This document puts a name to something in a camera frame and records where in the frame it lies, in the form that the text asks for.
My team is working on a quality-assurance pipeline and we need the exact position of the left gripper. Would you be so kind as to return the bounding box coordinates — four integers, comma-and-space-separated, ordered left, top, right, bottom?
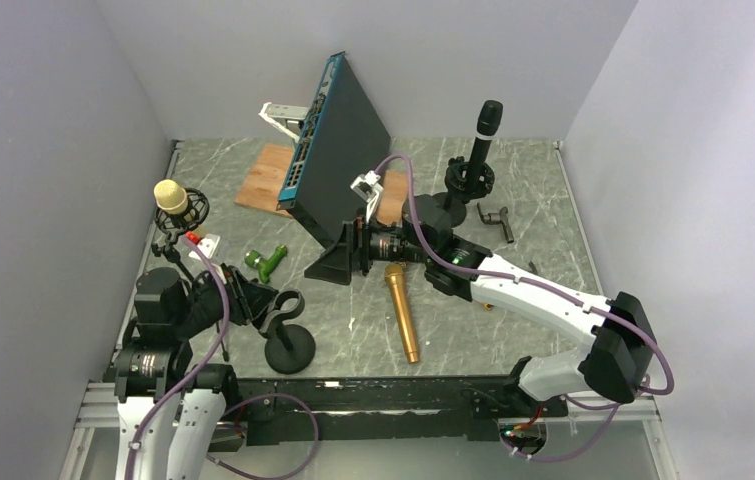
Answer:
173, 261, 280, 337

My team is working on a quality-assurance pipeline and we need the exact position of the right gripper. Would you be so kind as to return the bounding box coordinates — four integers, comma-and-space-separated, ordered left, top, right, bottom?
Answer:
305, 206, 432, 285

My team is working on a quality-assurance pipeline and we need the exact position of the dark gold microphone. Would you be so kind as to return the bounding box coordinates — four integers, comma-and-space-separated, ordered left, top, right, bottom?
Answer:
384, 263, 420, 364

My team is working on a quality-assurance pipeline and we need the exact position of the black round-base mic stand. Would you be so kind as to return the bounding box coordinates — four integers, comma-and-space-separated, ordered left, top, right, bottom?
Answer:
258, 289, 316, 375

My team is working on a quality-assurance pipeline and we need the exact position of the light gold microphone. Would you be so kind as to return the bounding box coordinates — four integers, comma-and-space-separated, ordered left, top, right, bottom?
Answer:
153, 179, 196, 232

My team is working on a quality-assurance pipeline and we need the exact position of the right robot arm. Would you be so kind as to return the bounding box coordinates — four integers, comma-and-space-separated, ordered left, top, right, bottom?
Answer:
305, 195, 656, 415

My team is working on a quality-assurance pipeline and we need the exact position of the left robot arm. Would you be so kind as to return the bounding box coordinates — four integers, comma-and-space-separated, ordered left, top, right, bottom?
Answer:
114, 265, 279, 479

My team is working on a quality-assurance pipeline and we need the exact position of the black round-base stand rear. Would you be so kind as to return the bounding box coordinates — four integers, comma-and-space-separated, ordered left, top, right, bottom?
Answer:
433, 156, 495, 227

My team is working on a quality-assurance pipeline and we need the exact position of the black microphone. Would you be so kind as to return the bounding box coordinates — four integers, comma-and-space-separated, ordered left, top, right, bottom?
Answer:
465, 100, 503, 199

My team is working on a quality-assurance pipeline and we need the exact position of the green plastic tap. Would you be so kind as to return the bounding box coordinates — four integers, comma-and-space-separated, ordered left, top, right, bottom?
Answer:
244, 245, 288, 284

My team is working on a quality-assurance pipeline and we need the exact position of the wooden board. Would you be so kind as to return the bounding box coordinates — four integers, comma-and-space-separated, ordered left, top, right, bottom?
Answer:
234, 143, 407, 225

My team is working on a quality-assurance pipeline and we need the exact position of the dark metal tap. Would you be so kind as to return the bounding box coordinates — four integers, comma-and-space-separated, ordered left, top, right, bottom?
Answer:
476, 203, 515, 244

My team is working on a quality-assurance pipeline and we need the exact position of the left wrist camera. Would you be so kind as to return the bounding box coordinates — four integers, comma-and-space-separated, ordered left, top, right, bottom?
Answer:
186, 231, 222, 263

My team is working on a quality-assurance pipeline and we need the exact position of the black tripod shock-mount stand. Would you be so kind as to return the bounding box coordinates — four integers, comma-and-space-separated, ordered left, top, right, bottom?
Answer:
148, 188, 233, 363

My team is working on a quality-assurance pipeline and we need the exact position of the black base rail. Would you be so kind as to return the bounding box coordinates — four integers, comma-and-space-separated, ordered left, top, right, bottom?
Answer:
224, 375, 568, 446

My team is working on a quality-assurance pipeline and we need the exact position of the blue network switch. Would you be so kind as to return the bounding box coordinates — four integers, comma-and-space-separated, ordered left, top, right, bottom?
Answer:
277, 52, 391, 247

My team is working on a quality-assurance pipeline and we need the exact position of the white bracket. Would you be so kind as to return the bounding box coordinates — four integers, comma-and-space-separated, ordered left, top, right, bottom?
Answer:
258, 102, 309, 144

